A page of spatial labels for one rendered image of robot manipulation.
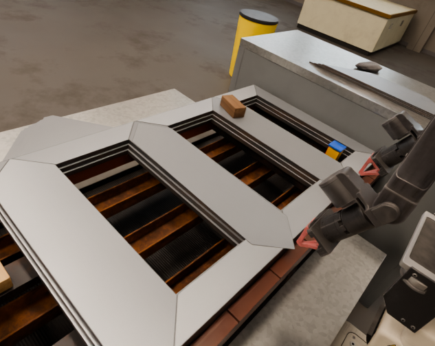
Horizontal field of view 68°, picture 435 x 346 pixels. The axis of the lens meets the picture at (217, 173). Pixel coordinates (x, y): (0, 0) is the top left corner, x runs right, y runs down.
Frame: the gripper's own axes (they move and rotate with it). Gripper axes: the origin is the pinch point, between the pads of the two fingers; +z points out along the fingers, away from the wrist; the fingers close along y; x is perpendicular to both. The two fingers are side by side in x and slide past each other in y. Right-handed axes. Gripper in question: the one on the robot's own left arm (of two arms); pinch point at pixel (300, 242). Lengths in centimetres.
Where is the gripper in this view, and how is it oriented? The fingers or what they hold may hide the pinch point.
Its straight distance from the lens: 80.9
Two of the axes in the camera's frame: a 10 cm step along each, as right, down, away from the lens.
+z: -5.0, 4.6, 7.3
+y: -6.5, 3.6, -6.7
